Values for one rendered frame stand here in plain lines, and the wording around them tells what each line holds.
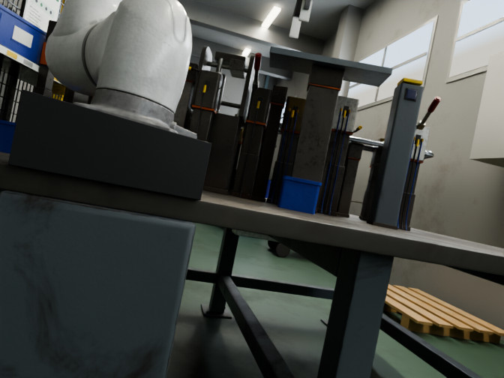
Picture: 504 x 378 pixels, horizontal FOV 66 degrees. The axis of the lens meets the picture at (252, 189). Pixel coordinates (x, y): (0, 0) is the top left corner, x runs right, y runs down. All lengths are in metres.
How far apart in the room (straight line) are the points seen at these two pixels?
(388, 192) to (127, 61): 0.83
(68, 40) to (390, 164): 0.91
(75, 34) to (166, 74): 0.24
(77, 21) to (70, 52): 0.07
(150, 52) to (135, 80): 0.06
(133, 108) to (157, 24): 0.16
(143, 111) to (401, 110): 0.81
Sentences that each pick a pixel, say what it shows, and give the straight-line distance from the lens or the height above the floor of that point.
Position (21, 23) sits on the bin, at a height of 1.14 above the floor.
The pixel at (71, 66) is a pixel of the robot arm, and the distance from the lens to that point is 0.92.
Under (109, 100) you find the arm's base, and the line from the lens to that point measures 0.75.
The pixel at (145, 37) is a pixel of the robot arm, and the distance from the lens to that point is 0.77.
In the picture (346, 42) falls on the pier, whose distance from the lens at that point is 6.88.
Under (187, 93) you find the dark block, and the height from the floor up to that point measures 1.01.
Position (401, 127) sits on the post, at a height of 1.01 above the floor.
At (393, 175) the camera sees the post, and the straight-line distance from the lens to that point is 1.25.
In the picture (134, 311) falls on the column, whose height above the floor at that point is 0.50.
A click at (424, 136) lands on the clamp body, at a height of 1.03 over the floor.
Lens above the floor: 0.73
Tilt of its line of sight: level
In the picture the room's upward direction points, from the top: 11 degrees clockwise
